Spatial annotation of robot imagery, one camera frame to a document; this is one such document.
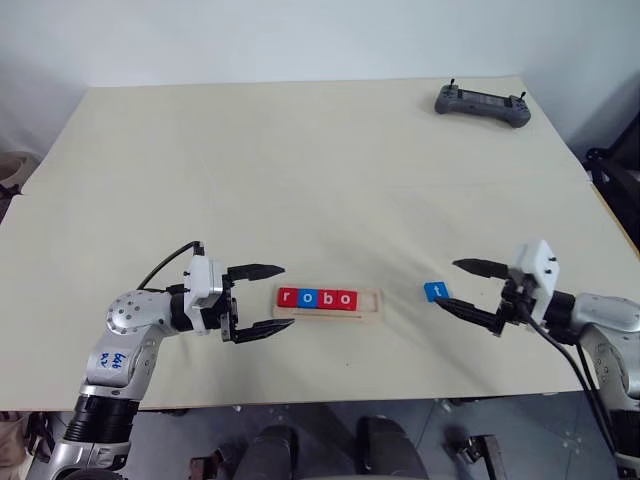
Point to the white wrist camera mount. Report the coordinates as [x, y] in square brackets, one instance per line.
[537, 265]
[200, 277]

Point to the red letter o block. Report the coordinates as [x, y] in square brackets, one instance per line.
[347, 299]

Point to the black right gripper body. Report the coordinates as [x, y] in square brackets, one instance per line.
[512, 300]

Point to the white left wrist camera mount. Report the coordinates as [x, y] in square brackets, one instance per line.
[200, 277]

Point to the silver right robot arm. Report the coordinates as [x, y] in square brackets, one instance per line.
[605, 315]

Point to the blue letter o block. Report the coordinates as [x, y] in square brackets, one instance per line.
[306, 299]

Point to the wooden letter tray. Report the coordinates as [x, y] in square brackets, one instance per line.
[371, 300]

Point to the grey remote controller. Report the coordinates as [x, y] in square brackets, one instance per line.
[480, 105]

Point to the black metal frame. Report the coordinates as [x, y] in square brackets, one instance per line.
[620, 185]

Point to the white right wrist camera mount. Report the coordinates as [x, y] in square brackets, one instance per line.
[537, 265]

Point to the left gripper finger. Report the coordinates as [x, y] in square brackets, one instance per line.
[260, 271]
[265, 330]

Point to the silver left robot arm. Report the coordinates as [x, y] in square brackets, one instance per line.
[130, 312]

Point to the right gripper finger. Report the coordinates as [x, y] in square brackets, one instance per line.
[480, 266]
[465, 310]

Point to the red letter r block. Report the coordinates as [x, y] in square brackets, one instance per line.
[286, 298]

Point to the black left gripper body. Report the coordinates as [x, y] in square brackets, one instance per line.
[229, 310]

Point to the blue letter t block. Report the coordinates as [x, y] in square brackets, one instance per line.
[436, 292]

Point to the brown round basket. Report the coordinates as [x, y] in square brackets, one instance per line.
[15, 172]

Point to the red letter b block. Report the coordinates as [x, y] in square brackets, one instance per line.
[327, 299]

